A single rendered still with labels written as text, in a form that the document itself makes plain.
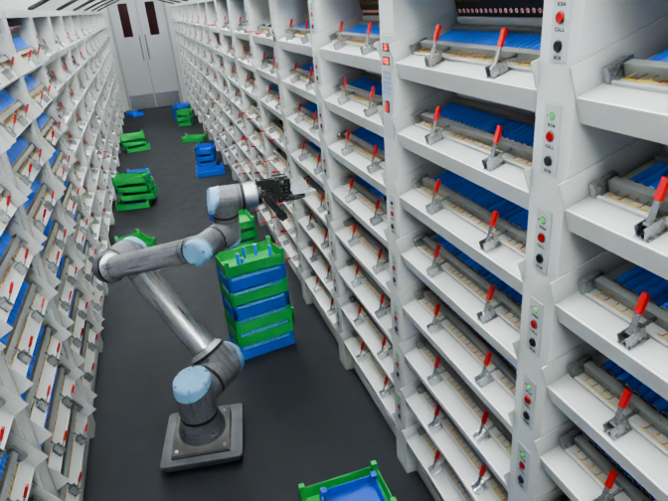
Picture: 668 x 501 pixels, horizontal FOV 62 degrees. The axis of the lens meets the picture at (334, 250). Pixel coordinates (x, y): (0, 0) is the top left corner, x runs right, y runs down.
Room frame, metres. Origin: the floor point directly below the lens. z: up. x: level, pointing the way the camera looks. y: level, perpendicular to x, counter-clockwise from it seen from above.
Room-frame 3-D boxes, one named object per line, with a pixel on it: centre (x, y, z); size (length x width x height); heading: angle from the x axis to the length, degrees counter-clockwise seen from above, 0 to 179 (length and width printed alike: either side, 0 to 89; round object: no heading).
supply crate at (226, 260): (2.53, 0.43, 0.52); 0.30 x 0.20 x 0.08; 115
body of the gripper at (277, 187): (1.86, 0.19, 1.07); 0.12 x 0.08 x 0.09; 106
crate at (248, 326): (2.53, 0.43, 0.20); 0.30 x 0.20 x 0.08; 115
